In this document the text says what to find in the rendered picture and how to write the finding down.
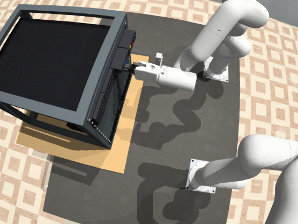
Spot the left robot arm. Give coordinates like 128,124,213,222
189,134,298,224

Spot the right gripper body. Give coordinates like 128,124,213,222
134,61,161,83

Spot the black metal rack frame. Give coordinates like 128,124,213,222
0,4,133,149

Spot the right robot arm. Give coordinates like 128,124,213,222
155,0,269,92

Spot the tan flat board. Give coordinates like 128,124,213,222
16,75,144,174

